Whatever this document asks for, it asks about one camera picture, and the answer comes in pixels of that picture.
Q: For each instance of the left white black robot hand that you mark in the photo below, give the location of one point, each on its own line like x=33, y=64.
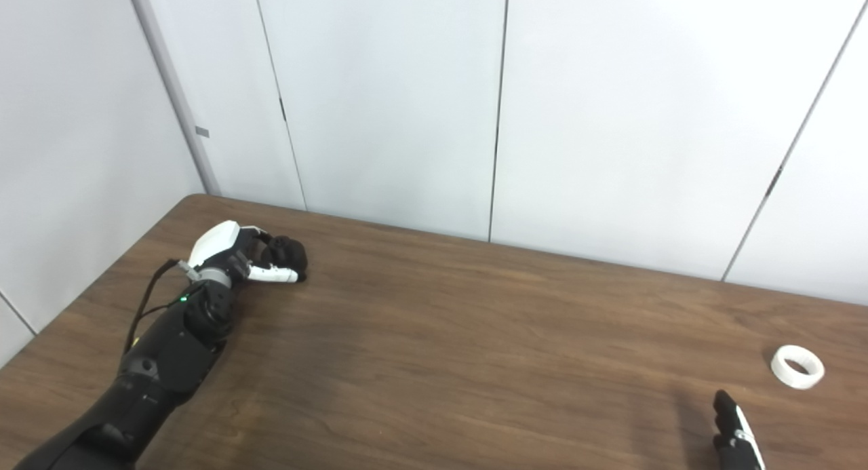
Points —
x=213, y=243

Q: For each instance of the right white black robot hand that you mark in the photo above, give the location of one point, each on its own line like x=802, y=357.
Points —
x=736, y=436

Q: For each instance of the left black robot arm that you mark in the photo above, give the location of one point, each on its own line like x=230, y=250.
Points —
x=163, y=361

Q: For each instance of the round black plastic part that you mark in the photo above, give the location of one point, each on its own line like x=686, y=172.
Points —
x=288, y=253

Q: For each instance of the grey wall corner post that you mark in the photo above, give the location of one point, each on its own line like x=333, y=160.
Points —
x=176, y=97

